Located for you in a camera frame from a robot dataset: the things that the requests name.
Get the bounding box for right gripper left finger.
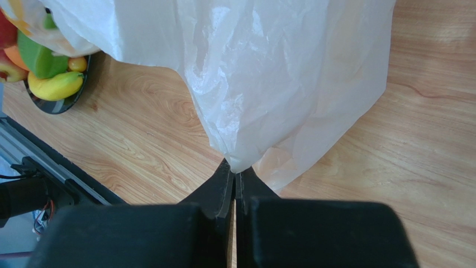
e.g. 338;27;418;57
27;160;234;267

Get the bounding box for green starfruit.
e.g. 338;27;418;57
17;30;69;79

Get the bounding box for banana print plastic bag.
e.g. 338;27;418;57
1;1;395;190

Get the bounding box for small orange tangerine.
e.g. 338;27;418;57
68;57;88;73

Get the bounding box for black fruit bowl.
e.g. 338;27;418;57
23;55;92;114

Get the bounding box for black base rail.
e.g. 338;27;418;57
1;113;127;205

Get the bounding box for orange fruit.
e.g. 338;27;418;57
4;45;30;71

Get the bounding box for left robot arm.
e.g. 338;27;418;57
1;156;79;228

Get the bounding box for red yellow apple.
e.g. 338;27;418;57
1;50;28;83

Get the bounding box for yellow banana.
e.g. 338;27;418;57
27;71;84;101

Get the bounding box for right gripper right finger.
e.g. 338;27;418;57
235;169;419;267

